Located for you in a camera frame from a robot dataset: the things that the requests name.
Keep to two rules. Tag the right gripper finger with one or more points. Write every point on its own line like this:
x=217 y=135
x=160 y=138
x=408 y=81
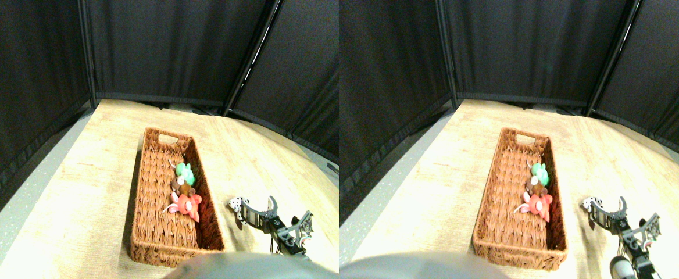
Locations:
x=273 y=206
x=625 y=206
x=249 y=214
x=602 y=215

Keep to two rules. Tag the black and white spotted toy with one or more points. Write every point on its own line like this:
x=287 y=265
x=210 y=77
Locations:
x=590 y=203
x=235 y=203

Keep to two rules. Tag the red toy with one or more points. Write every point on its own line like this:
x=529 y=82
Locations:
x=538 y=204
x=185 y=204

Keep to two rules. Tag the brown toy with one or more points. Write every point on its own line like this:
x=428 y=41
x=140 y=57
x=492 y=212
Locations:
x=182 y=187
x=536 y=187

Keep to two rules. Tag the green toy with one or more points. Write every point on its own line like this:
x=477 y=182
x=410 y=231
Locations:
x=540 y=172
x=186 y=172

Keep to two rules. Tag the black curtain stand foot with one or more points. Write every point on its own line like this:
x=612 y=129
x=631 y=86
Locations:
x=333 y=168

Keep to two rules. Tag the brown wicker basket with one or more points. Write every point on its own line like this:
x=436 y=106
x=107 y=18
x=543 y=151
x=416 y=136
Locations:
x=499 y=232
x=156 y=232

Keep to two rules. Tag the black curtain stand pole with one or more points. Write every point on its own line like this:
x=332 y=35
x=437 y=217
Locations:
x=88 y=55
x=247 y=58
x=609 y=58
x=447 y=55

